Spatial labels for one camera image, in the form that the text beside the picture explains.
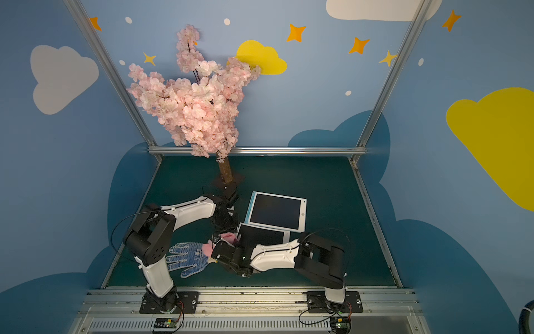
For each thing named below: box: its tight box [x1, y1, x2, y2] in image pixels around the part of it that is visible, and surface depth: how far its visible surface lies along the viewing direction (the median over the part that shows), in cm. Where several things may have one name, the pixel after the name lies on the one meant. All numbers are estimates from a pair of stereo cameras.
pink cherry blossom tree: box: [127, 25, 261, 186], surface depth 67 cm
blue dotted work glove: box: [165, 242, 209, 279], surface depth 86 cm
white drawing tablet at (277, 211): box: [244, 190, 308, 234], surface depth 101 cm
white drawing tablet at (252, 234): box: [235, 222, 291, 245], surface depth 95 cm
